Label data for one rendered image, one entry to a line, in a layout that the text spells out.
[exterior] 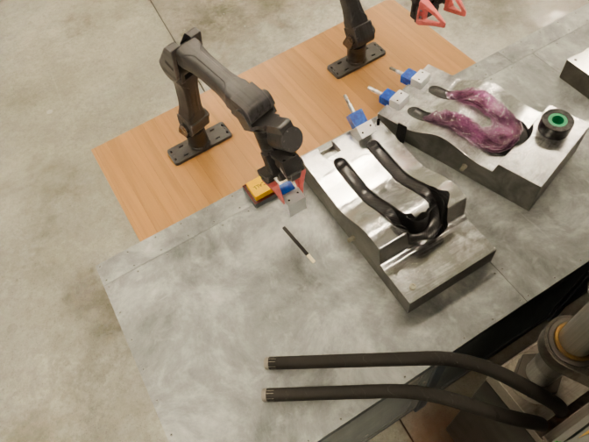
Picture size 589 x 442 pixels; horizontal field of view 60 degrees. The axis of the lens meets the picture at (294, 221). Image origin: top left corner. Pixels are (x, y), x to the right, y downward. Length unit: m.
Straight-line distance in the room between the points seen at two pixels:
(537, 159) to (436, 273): 0.41
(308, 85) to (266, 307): 0.79
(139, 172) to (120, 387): 0.96
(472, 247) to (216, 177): 0.75
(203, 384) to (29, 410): 1.23
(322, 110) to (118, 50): 2.04
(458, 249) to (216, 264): 0.63
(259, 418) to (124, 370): 1.12
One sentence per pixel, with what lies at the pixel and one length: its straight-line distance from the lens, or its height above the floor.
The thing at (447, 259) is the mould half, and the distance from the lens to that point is 1.30.
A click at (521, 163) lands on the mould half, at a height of 0.91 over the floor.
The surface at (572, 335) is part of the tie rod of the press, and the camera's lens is 1.02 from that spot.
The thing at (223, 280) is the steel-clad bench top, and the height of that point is 0.80.
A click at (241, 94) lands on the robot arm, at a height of 1.21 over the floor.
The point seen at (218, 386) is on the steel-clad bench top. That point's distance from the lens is 1.27.
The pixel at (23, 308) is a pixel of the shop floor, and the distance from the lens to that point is 2.59.
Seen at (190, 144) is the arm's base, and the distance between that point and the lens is 1.61.
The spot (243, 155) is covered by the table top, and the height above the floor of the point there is 0.80.
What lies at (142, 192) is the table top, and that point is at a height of 0.80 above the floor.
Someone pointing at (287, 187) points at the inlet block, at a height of 0.95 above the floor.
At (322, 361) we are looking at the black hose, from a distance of 1.18.
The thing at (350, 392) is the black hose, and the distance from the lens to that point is 1.16.
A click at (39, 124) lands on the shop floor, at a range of 3.26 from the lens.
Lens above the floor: 1.99
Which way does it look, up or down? 58 degrees down
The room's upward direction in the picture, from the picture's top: 11 degrees counter-clockwise
